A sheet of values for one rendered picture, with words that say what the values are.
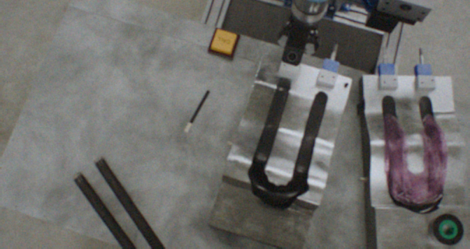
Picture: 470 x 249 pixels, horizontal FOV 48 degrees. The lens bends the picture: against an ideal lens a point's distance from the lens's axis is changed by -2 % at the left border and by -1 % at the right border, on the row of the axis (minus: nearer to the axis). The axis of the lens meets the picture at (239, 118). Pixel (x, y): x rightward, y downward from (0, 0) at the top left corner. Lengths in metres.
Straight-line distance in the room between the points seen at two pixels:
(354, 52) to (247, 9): 0.49
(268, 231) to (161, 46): 0.63
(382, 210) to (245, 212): 0.36
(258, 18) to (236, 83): 0.78
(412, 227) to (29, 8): 2.00
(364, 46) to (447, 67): 0.49
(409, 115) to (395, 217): 0.30
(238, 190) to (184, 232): 0.19
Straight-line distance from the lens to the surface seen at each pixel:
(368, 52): 2.33
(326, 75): 1.50
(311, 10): 1.16
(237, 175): 1.39
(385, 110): 1.57
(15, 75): 2.63
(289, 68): 1.49
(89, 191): 1.53
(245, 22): 2.31
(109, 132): 1.58
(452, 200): 1.56
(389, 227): 1.46
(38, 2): 2.74
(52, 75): 1.68
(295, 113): 1.48
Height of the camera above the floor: 2.30
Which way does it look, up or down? 75 degrees down
